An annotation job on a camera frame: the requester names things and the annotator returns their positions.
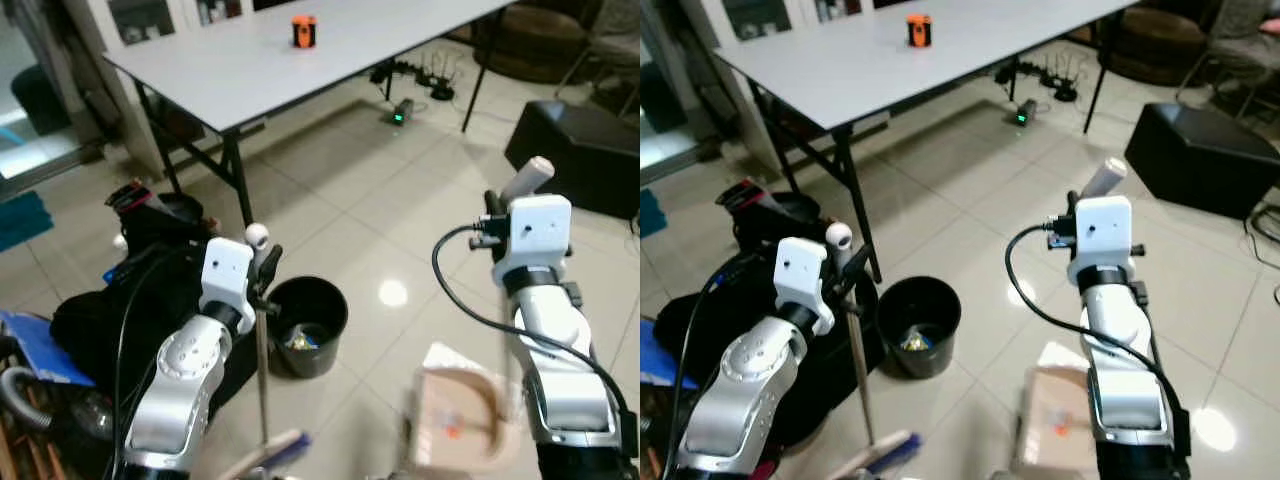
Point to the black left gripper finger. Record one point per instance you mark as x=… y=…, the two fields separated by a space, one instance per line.
x=856 y=262
x=270 y=264

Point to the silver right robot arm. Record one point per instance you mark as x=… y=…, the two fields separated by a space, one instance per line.
x=560 y=350
x=1125 y=350

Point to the crumpled wrapper in bin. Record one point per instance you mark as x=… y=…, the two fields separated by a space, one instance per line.
x=300 y=337
x=914 y=340

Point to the black round waste bin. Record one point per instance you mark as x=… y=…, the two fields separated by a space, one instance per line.
x=915 y=358
x=300 y=355

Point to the black red device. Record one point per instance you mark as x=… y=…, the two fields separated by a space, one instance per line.
x=762 y=208
x=150 y=212

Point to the black box ottoman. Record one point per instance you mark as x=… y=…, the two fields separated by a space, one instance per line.
x=580 y=150
x=1200 y=155

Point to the small device with green light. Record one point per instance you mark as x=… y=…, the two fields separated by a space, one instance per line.
x=402 y=112
x=1025 y=112

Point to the black router with antennas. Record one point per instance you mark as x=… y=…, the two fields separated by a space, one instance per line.
x=438 y=88
x=1063 y=88

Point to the teal mat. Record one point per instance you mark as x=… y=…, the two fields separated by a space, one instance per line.
x=20 y=220
x=648 y=215

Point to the black cloth bag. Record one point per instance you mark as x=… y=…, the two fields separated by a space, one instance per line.
x=700 y=335
x=110 y=310

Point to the black power strip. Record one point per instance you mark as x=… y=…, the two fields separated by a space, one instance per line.
x=1010 y=72
x=385 y=71

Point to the brown round ottoman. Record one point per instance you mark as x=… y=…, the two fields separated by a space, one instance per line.
x=1150 y=40
x=535 y=40

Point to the grey folding table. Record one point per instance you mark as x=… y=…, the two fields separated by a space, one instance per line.
x=300 y=70
x=900 y=70

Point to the blue flat sheet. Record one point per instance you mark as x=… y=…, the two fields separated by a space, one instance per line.
x=654 y=352
x=35 y=345

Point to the seated person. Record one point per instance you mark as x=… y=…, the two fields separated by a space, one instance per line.
x=1245 y=40
x=620 y=30

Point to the orange black small device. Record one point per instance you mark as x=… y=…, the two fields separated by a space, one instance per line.
x=304 y=31
x=919 y=30

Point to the white glass-door cabinet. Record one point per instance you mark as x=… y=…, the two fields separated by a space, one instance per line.
x=185 y=10
x=803 y=12

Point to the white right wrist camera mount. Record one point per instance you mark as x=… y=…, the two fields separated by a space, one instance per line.
x=535 y=235
x=1100 y=235

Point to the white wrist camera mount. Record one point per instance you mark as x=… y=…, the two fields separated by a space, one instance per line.
x=1100 y=235
x=800 y=275
x=225 y=270
x=535 y=235

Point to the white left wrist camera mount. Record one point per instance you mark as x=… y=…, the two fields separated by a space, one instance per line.
x=800 y=275
x=225 y=270

